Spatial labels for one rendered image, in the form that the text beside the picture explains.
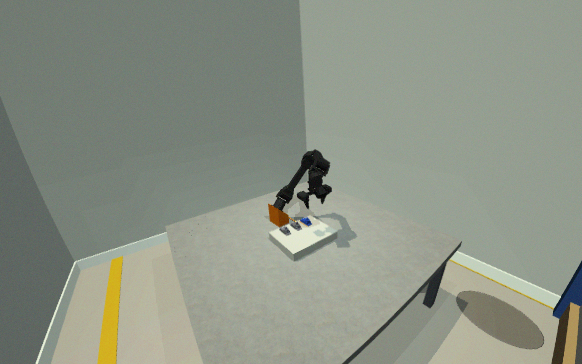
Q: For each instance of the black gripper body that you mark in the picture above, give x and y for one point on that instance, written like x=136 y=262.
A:
x=305 y=196

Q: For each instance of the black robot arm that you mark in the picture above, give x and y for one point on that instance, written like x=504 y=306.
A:
x=318 y=167

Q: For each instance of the blue micro servo with orange cable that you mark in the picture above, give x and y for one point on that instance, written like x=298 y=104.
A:
x=306 y=221

